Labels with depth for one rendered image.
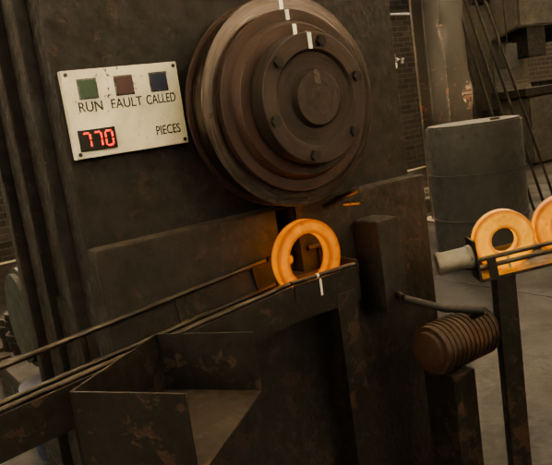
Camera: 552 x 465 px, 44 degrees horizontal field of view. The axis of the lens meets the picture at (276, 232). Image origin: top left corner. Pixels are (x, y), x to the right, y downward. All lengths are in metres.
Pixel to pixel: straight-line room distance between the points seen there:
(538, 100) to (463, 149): 5.23
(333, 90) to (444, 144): 2.76
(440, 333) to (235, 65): 0.80
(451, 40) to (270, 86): 4.46
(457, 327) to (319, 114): 0.64
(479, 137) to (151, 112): 2.90
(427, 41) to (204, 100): 4.68
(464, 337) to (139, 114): 0.93
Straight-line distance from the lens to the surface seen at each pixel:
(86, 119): 1.48
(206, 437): 1.17
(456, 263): 1.76
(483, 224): 1.77
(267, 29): 1.52
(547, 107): 9.50
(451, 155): 4.22
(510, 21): 9.38
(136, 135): 1.51
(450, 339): 1.71
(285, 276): 1.58
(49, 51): 1.50
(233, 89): 1.45
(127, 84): 1.51
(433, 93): 6.01
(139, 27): 1.57
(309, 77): 1.48
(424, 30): 6.04
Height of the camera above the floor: 1.09
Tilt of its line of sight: 10 degrees down
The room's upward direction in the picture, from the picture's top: 8 degrees counter-clockwise
